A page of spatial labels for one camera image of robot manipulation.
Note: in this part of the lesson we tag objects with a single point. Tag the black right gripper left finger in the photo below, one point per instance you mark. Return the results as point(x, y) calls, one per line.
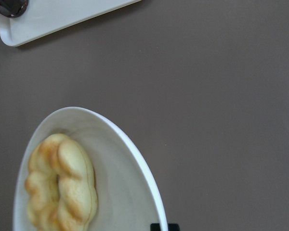
point(154, 227)

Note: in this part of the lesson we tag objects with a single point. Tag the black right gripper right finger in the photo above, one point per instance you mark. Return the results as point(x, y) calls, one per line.
point(173, 227)

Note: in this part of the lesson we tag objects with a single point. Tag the twisted ring donut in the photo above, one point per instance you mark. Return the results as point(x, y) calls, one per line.
point(61, 186)

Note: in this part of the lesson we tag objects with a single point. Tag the white shallow bowl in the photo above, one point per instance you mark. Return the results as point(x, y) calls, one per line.
point(128, 196)

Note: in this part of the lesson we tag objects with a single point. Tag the cream rabbit tray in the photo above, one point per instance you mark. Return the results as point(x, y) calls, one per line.
point(43, 17)

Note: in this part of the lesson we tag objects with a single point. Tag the dark tea bottle on tray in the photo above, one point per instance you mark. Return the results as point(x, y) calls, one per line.
point(13, 8)

